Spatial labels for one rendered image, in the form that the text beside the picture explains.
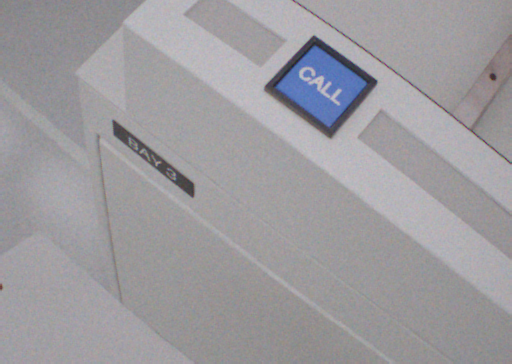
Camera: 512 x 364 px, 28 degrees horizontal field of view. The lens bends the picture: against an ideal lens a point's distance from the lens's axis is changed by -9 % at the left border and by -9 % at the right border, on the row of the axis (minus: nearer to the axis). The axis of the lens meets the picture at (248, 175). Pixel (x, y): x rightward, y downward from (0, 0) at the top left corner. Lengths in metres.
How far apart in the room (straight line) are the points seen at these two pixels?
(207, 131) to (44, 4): 1.17
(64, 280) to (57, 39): 1.10
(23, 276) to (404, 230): 0.30
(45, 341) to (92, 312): 0.05
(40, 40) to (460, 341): 1.25
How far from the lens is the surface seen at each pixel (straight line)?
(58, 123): 1.82
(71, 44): 1.89
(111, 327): 0.83
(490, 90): 0.91
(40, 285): 0.84
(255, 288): 1.00
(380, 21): 0.96
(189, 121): 0.81
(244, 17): 0.78
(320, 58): 0.76
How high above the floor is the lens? 1.61
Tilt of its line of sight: 65 degrees down
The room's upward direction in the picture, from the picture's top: 9 degrees clockwise
